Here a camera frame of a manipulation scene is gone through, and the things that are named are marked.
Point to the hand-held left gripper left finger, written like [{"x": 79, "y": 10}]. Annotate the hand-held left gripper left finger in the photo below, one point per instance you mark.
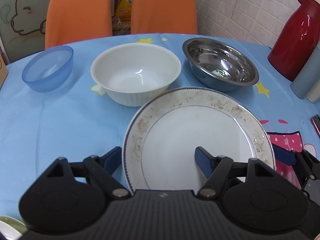
[{"x": 111, "y": 159}]

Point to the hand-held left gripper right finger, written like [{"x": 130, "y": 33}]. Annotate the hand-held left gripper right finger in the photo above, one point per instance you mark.
[{"x": 203, "y": 160}]

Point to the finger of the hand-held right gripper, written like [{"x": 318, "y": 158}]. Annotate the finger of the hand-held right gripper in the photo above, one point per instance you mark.
[
  {"x": 316, "y": 125},
  {"x": 283, "y": 154}
]

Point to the white floral rimmed plate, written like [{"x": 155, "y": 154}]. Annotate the white floral rimmed plate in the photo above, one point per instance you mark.
[{"x": 187, "y": 130}]

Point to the white ribbed ceramic bowl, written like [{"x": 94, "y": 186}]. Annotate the white ribbed ceramic bowl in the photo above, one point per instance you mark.
[{"x": 135, "y": 67}]

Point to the stainless steel bowl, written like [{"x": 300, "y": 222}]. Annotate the stainless steel bowl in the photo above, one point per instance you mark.
[{"x": 220, "y": 60}]

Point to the blue translucent plastic bowl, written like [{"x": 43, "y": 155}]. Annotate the blue translucent plastic bowl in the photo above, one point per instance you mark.
[{"x": 47, "y": 72}]

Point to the grey bottle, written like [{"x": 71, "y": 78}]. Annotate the grey bottle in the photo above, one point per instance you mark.
[{"x": 305, "y": 80}]

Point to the blue star printed tablecloth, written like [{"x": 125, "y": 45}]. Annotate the blue star printed tablecloth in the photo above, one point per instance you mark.
[{"x": 62, "y": 120}]

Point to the red thermos jug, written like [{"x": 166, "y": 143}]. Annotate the red thermos jug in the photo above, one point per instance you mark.
[{"x": 295, "y": 42}]

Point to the green and white dish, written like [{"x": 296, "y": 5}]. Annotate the green and white dish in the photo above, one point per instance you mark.
[{"x": 10, "y": 226}]

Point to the orange chair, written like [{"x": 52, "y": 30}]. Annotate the orange chair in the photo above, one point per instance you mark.
[
  {"x": 77, "y": 17},
  {"x": 162, "y": 10}
]

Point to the yellow snack package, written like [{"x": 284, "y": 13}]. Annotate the yellow snack package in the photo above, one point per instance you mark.
[{"x": 123, "y": 7}]

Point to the frosted glass door with cartoon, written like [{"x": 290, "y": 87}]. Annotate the frosted glass door with cartoon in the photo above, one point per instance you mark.
[{"x": 25, "y": 30}]

